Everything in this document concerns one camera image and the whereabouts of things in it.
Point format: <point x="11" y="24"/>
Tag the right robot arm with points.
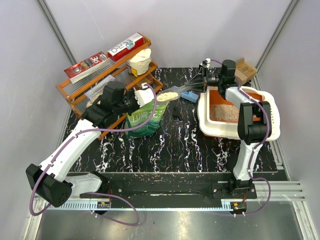
<point x="243" y="170"/>

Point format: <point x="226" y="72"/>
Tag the white paper bag upper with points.
<point x="139" y="63"/>

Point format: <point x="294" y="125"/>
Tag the clear plastic box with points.
<point x="99" y="86"/>

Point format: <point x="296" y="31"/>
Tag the red white toothpaste box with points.
<point x="125" y="47"/>

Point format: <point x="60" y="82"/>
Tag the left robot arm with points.
<point x="50" y="179"/>

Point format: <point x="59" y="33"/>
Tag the blue carton box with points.
<point x="190" y="96"/>

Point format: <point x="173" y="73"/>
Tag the litter granules in box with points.
<point x="223" y="113"/>

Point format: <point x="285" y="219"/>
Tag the clear plastic scoop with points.
<point x="172" y="93"/>

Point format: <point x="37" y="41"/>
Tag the brown cardboard box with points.
<point x="244" y="72"/>

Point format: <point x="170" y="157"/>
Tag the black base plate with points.
<point x="211" y="185"/>

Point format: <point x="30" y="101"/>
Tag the orange wooden shelf rack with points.
<point x="74" y="93"/>

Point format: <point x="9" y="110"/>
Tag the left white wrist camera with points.
<point x="145" y="95"/>

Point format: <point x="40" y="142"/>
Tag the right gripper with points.
<point x="197" y="82"/>

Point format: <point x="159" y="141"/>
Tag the white orange litter box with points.
<point x="257" y="109"/>

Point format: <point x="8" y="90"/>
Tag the red silver toothpaste box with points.
<point x="87" y="67"/>

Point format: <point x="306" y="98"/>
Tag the brown scouring pad pack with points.
<point x="148" y="80"/>

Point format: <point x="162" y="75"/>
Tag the green litter bag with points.
<point x="141" y="115"/>

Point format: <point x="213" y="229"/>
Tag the aluminium rail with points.
<point x="208" y="200"/>

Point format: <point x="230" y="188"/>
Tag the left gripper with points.
<point x="131" y="93"/>

